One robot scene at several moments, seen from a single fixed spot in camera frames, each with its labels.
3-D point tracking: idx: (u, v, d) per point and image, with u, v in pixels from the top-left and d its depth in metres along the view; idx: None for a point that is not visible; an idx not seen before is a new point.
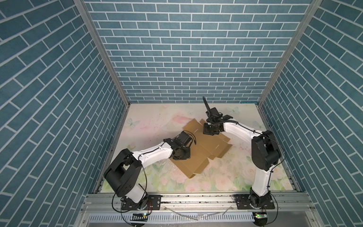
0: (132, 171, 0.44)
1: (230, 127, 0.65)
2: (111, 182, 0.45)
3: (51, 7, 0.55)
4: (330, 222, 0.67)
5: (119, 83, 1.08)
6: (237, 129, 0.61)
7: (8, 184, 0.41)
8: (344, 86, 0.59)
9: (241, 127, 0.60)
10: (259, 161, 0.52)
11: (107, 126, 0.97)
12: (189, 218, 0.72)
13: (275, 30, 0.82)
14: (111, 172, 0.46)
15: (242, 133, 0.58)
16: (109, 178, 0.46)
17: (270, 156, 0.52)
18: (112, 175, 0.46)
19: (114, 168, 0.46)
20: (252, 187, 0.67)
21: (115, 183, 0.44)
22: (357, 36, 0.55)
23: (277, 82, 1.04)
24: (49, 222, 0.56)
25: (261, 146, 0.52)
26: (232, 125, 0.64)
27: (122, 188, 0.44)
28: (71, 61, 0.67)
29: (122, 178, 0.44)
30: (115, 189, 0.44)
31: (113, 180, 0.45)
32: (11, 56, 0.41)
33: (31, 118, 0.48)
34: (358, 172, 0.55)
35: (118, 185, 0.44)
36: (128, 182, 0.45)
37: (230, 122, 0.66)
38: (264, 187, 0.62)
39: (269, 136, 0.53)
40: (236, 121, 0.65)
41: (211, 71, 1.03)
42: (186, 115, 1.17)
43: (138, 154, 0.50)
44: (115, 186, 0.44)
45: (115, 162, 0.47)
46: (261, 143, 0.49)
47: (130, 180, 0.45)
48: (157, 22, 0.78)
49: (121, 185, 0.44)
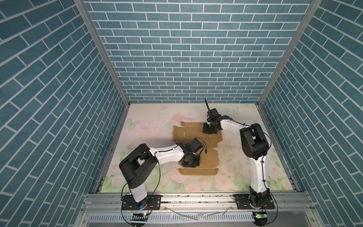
0: (147, 167, 0.46)
1: (226, 124, 0.73)
2: (125, 174, 0.47)
3: (51, 7, 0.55)
4: (330, 222, 0.67)
5: (119, 83, 1.08)
6: (231, 125, 0.69)
7: (8, 184, 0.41)
8: (344, 86, 0.59)
9: (234, 123, 0.68)
10: (247, 150, 0.58)
11: (107, 126, 0.97)
12: (189, 218, 0.72)
13: (275, 29, 0.82)
14: (126, 163, 0.49)
15: (234, 127, 0.66)
16: (124, 170, 0.48)
17: (257, 146, 0.59)
18: (127, 167, 0.48)
19: (130, 160, 0.49)
20: (251, 185, 0.68)
21: (128, 175, 0.47)
22: (357, 36, 0.55)
23: (277, 82, 1.04)
24: (49, 222, 0.56)
25: (247, 135, 0.59)
26: (228, 122, 0.72)
27: (133, 182, 0.46)
28: (71, 62, 0.67)
29: (136, 172, 0.46)
30: (127, 181, 0.46)
31: (127, 171, 0.47)
32: (11, 56, 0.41)
33: (31, 118, 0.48)
34: (358, 172, 0.55)
35: (131, 177, 0.46)
36: (141, 177, 0.47)
37: (226, 119, 0.75)
38: (260, 182, 0.64)
39: (256, 128, 0.60)
40: (229, 118, 0.75)
41: (211, 71, 1.03)
42: (186, 115, 1.17)
43: (154, 151, 0.52)
44: (127, 177, 0.46)
45: (132, 154, 0.49)
46: (247, 133, 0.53)
47: (143, 174, 0.47)
48: (157, 22, 0.78)
49: (134, 177, 0.46)
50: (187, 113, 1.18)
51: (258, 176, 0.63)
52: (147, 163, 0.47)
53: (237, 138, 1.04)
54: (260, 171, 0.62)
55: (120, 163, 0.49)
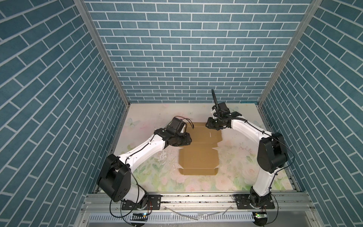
0: (119, 181, 0.42)
1: (239, 126, 0.62)
2: (106, 189, 0.44)
3: (51, 7, 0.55)
4: (330, 222, 0.67)
5: (119, 83, 1.08)
6: (245, 128, 0.59)
7: (8, 185, 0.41)
8: (344, 86, 0.59)
9: (249, 126, 0.58)
10: (264, 162, 0.51)
11: (107, 126, 0.97)
12: (189, 218, 0.72)
13: (275, 29, 0.82)
14: (102, 179, 0.45)
15: (249, 131, 0.57)
16: (103, 185, 0.44)
17: (276, 160, 0.51)
18: (105, 181, 0.45)
19: (104, 175, 0.44)
20: (253, 185, 0.66)
21: (109, 189, 0.43)
22: (357, 36, 0.55)
23: (278, 82, 1.04)
24: (49, 222, 0.56)
25: (268, 148, 0.50)
26: (241, 124, 0.61)
27: (117, 196, 0.44)
28: (71, 61, 0.67)
29: (114, 187, 0.43)
30: (111, 196, 0.43)
31: (107, 186, 0.44)
32: (11, 56, 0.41)
33: (31, 118, 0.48)
34: (358, 172, 0.55)
35: (113, 191, 0.43)
36: (122, 188, 0.44)
37: (238, 120, 0.64)
38: (266, 187, 0.62)
39: (278, 138, 0.51)
40: (243, 120, 0.63)
41: (211, 71, 1.03)
42: (186, 115, 1.17)
43: (125, 157, 0.47)
44: (109, 192, 0.43)
45: (103, 169, 0.45)
46: (268, 144, 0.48)
47: (122, 184, 0.43)
48: (157, 22, 0.78)
49: (115, 190, 0.42)
50: (187, 114, 1.18)
51: (266, 184, 0.60)
52: (118, 177, 0.42)
53: (237, 138, 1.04)
54: (269, 181, 0.59)
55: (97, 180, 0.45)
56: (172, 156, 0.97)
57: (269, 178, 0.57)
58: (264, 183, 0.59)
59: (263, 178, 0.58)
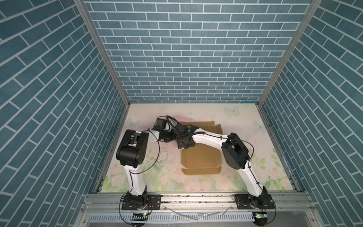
0: (144, 140, 0.56)
1: (200, 138, 0.67)
2: (127, 157, 0.53)
3: (51, 7, 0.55)
4: (330, 222, 0.67)
5: (119, 83, 1.08)
6: (205, 138, 0.64)
7: (8, 184, 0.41)
8: (344, 86, 0.59)
9: (209, 136, 0.63)
10: (233, 163, 0.57)
11: (107, 126, 0.97)
12: (189, 218, 0.72)
13: (275, 29, 0.82)
14: (124, 148, 0.54)
15: (211, 142, 0.62)
16: (123, 154, 0.53)
17: (240, 156, 0.58)
18: (125, 151, 0.53)
19: (125, 145, 0.54)
20: (248, 190, 0.66)
21: (130, 156, 0.53)
22: (357, 36, 0.55)
23: (278, 82, 1.04)
24: (49, 222, 0.56)
25: (230, 150, 0.56)
26: (201, 136, 0.66)
27: (139, 158, 0.54)
28: (71, 62, 0.67)
29: (137, 148, 0.54)
30: (134, 161, 0.53)
31: (129, 153, 0.53)
32: (11, 56, 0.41)
33: (31, 118, 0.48)
34: (358, 172, 0.55)
35: (135, 156, 0.53)
36: (142, 151, 0.56)
37: (198, 134, 0.67)
38: (254, 184, 0.63)
39: (234, 138, 0.58)
40: (202, 132, 0.67)
41: (211, 71, 1.03)
42: (186, 115, 1.17)
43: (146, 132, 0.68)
44: (131, 158, 0.52)
45: (124, 140, 0.55)
46: (229, 148, 0.56)
47: (143, 148, 0.56)
48: (157, 22, 0.78)
49: (137, 154, 0.52)
50: (187, 113, 1.18)
51: (250, 180, 0.62)
52: (142, 139, 0.55)
53: None
54: (250, 176, 0.62)
55: (117, 152, 0.53)
56: (172, 156, 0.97)
57: (246, 173, 0.60)
58: (250, 180, 0.62)
59: (245, 176, 0.61)
